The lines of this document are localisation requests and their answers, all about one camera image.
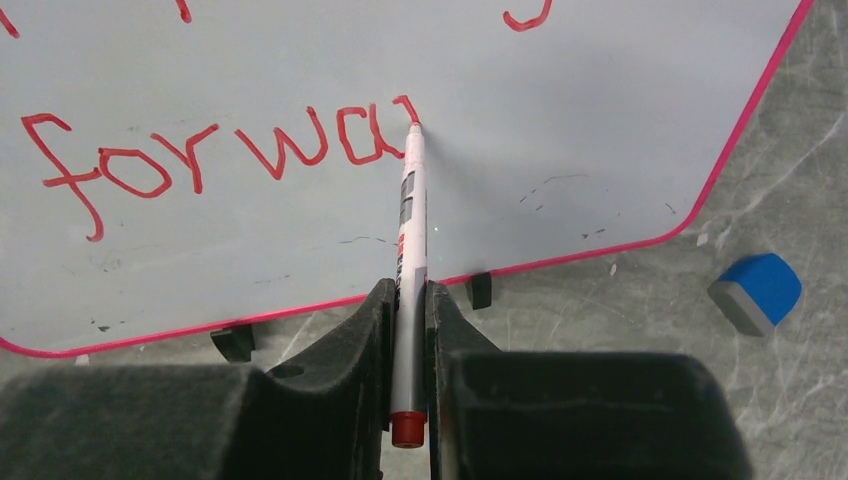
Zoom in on pink-framed whiteboard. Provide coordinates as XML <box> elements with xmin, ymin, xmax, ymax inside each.
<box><xmin>1</xmin><ymin>1</ymin><xmax>811</xmax><ymax>358</ymax></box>

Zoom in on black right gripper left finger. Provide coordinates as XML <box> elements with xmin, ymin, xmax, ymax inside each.
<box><xmin>1</xmin><ymin>279</ymin><xmax>395</xmax><ymax>479</ymax></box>

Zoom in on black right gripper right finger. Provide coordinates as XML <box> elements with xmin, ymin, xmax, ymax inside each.
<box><xmin>425</xmin><ymin>282</ymin><xmax>755</xmax><ymax>479</ymax></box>

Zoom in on blue eraser block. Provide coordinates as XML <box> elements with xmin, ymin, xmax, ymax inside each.
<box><xmin>707</xmin><ymin>253</ymin><xmax>802</xmax><ymax>337</ymax></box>

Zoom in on black whiteboard foot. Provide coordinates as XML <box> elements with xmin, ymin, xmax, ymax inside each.
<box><xmin>466</xmin><ymin>272</ymin><xmax>493</xmax><ymax>310</ymax></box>

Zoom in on red white marker pen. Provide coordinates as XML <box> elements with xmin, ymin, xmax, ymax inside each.
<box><xmin>389</xmin><ymin>122</ymin><xmax>427</xmax><ymax>449</ymax></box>

